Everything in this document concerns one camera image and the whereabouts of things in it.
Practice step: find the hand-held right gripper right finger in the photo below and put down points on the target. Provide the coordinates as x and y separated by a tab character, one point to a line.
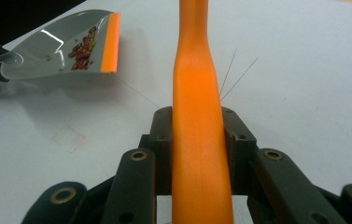
240	146

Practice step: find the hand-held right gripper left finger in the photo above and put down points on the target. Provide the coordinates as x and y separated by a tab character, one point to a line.
159	149

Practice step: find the grey dustpan with orange edge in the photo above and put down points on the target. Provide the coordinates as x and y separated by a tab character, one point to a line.
39	53

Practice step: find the pile of red beans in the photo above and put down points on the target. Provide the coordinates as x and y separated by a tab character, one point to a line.
83	49

